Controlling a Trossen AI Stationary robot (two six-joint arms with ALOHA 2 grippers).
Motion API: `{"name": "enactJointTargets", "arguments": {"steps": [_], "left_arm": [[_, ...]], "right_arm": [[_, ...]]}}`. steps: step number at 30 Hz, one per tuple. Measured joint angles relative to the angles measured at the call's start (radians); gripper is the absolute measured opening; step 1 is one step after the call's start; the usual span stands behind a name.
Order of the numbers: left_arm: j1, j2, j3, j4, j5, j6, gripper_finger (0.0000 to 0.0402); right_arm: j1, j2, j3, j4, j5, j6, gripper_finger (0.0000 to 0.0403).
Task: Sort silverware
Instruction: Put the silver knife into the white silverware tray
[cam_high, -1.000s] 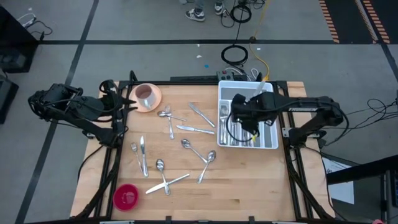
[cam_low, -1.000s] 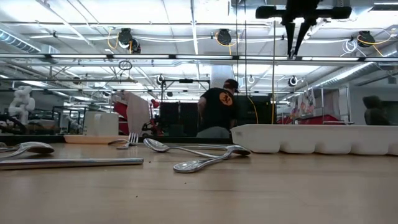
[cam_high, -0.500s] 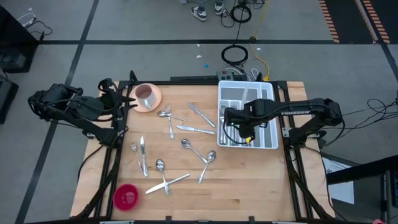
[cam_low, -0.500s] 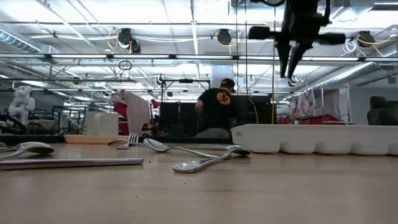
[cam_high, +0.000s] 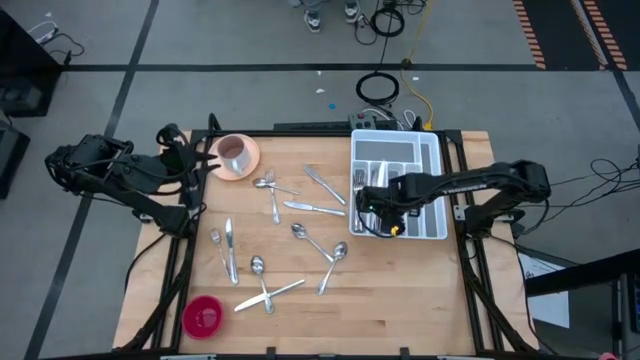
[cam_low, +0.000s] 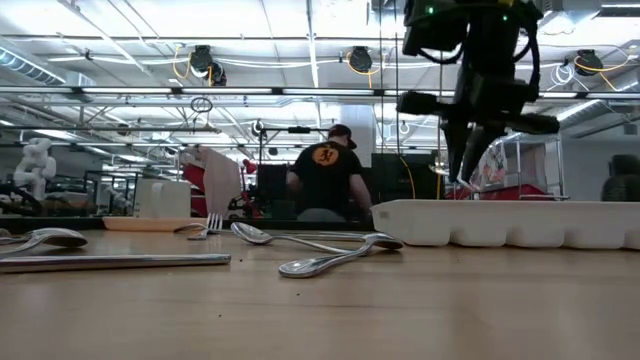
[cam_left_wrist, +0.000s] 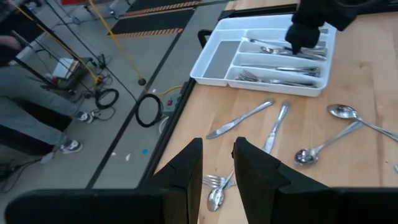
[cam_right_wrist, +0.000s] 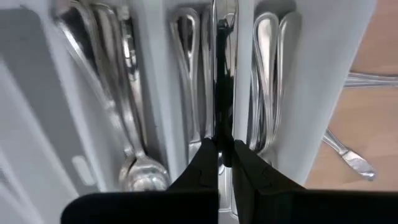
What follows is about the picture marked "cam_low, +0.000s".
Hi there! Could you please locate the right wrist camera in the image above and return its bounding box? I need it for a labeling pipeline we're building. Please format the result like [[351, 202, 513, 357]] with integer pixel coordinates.
[[402, 0, 470, 57]]

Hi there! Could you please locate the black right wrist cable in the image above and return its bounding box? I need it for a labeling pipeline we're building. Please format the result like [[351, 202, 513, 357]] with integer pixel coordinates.
[[417, 14, 544, 99]]

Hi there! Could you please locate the white robot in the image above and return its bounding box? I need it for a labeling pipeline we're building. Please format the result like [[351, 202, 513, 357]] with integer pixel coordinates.
[[12, 137, 58, 202]]

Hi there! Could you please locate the black metal rack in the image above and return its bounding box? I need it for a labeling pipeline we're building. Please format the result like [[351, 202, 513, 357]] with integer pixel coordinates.
[[82, 168, 142, 217]]

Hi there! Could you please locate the chrome wire shelving rack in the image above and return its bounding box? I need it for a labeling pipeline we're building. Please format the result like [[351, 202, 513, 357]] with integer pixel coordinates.
[[514, 137, 567, 202]]

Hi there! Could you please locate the person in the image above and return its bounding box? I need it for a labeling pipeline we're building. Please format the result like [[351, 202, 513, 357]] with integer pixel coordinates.
[[286, 123, 374, 223]]

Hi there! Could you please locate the colourful printed poster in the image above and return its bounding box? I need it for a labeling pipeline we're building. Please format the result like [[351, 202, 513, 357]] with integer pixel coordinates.
[[477, 142, 508, 189]]

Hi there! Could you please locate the ceiling light strip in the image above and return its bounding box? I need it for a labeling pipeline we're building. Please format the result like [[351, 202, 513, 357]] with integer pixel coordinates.
[[19, 86, 640, 100]]

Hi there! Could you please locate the black panel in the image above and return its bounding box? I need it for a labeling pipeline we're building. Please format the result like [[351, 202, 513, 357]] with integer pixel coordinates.
[[370, 152, 441, 201]]

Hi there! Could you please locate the silver fork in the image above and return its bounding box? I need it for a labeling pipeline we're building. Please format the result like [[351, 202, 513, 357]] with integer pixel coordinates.
[[186, 212, 224, 242]]

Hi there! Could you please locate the black ceiling cable reel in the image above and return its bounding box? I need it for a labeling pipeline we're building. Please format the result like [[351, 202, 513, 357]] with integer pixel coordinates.
[[188, 43, 229, 87], [348, 45, 375, 75], [573, 48, 605, 77]]

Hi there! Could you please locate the silver ventilation duct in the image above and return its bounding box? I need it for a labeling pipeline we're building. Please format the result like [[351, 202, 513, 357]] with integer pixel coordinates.
[[492, 69, 640, 147]]

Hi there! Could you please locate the red plastic storage bin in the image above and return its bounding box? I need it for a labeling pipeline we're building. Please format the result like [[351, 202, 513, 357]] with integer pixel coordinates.
[[474, 183, 547, 202]]

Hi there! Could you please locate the beige panel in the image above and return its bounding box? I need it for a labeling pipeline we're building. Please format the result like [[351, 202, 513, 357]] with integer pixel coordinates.
[[181, 145, 243, 218]]

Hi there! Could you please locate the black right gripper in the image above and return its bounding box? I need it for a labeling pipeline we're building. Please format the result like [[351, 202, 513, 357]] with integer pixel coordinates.
[[397, 0, 561, 184]]

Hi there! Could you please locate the white mug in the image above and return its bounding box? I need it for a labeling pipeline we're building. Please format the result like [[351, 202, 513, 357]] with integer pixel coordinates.
[[132, 177, 193, 219]]

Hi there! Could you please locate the scattered silver cutlery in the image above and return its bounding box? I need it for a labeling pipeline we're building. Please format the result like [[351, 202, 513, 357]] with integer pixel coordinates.
[[0, 215, 374, 234]]

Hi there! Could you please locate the white cutlery tray organizer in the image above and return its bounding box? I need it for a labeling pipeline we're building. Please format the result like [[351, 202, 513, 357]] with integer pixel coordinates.
[[370, 198, 640, 251]]

